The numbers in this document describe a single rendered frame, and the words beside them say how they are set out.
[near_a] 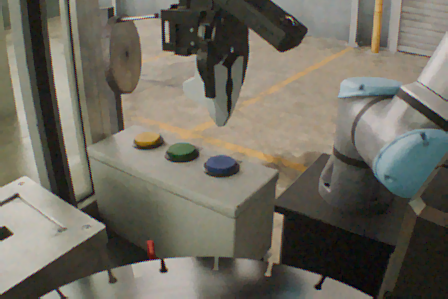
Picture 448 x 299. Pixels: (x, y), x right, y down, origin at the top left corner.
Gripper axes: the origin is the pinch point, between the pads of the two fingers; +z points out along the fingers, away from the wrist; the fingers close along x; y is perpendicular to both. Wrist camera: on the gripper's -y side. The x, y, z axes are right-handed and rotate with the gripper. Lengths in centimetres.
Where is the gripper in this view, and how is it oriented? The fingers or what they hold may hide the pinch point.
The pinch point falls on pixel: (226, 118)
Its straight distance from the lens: 51.0
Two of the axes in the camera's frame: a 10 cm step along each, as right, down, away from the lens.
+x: -5.7, 3.5, -7.5
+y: -8.2, -2.4, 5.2
